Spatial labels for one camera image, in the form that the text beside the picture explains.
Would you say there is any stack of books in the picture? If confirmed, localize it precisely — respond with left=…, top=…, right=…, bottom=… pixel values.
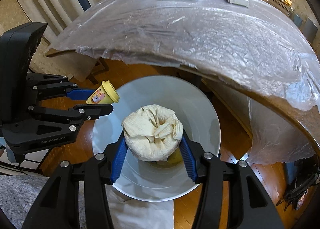
left=267, top=0, right=293, bottom=17

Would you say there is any grey cylindrical speaker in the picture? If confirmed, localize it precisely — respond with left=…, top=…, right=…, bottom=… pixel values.
left=302, top=18, right=318, bottom=43

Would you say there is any paper towel ball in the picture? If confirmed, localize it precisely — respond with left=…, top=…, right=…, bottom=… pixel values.
left=121, top=104, right=183, bottom=162

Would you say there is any grey rug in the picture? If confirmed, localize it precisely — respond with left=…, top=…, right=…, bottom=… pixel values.
left=0, top=174, right=83, bottom=229

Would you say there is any yellow toy cup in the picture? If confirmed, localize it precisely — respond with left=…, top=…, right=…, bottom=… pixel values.
left=86, top=80, right=120, bottom=104

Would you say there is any light blue box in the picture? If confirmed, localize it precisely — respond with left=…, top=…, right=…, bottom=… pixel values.
left=292, top=13, right=303, bottom=28

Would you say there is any white trash bin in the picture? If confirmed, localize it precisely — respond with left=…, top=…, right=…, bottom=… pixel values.
left=92, top=75, right=221, bottom=202

